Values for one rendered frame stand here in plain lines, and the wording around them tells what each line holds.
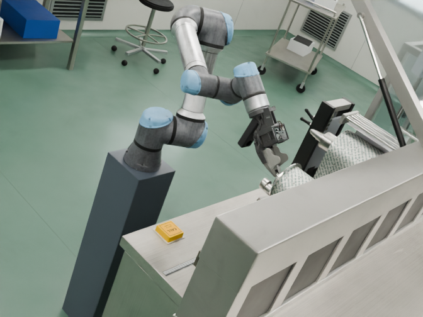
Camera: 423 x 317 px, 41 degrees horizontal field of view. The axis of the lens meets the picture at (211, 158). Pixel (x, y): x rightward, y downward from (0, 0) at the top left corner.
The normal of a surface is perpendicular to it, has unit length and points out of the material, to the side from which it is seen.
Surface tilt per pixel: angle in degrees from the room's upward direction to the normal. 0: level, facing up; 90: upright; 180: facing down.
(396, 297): 0
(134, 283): 90
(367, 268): 0
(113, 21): 90
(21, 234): 0
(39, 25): 90
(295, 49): 90
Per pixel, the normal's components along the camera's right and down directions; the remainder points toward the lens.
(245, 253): -0.66, 0.17
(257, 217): 0.33, -0.82
